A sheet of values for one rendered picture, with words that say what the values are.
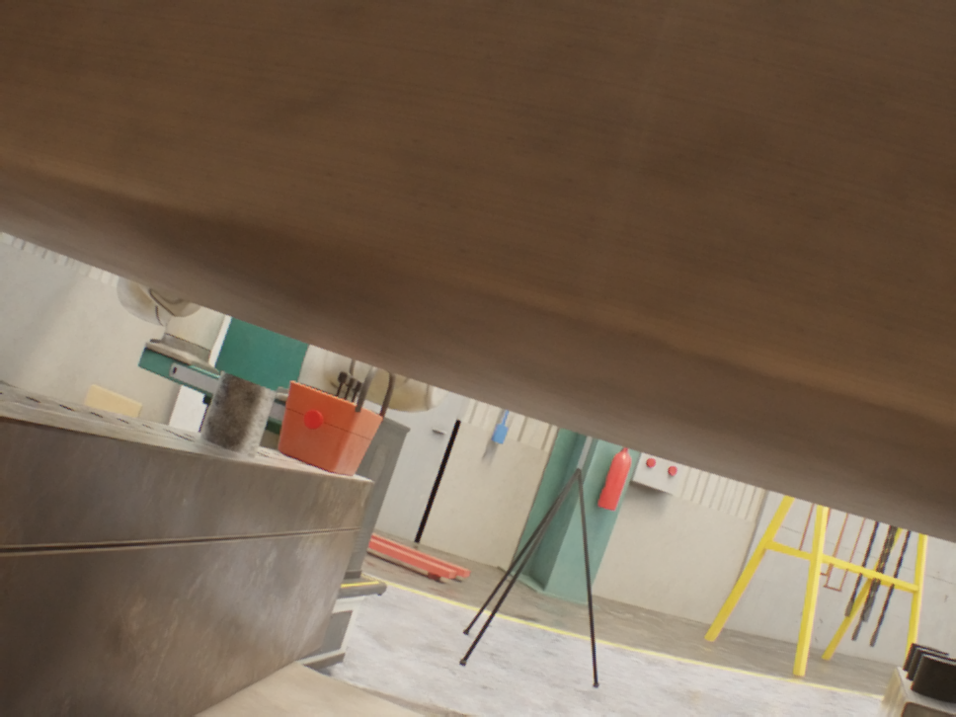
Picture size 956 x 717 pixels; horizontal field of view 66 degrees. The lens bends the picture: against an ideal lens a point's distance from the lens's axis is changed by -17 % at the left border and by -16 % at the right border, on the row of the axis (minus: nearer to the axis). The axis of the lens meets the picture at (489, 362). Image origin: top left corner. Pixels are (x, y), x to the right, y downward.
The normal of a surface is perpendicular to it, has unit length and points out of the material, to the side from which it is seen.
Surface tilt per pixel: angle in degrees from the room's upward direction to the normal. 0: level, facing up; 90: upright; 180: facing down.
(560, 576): 90
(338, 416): 97
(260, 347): 90
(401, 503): 90
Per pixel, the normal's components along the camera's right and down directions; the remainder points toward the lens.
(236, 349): -0.21, -0.20
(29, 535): 0.94, 0.31
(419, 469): 0.27, -0.04
